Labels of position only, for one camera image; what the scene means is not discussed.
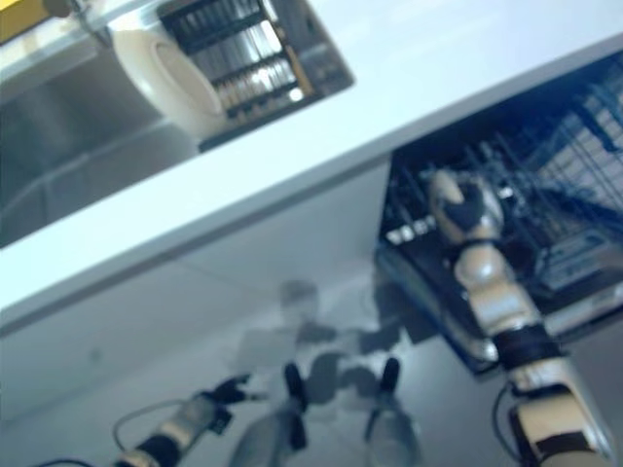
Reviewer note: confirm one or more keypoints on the white cabinet door beside dishwasher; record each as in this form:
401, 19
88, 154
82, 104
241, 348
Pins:
292, 253

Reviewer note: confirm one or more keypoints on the robot right leg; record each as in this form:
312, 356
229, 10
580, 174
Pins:
394, 418

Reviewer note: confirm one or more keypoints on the built-in dishwasher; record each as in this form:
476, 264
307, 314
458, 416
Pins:
535, 194

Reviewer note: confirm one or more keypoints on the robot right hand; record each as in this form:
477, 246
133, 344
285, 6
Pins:
474, 209

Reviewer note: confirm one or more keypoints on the stainless steel sink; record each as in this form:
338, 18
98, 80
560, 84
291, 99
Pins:
73, 146

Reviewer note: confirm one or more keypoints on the wide white cabinet door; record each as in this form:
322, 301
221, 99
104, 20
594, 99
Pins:
73, 360

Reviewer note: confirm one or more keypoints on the black sink dish rack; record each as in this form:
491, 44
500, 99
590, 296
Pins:
253, 63

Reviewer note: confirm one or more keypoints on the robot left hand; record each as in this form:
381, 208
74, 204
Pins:
233, 391

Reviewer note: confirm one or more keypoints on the grey dishwasher detergent dispenser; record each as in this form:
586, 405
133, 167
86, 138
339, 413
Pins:
574, 262

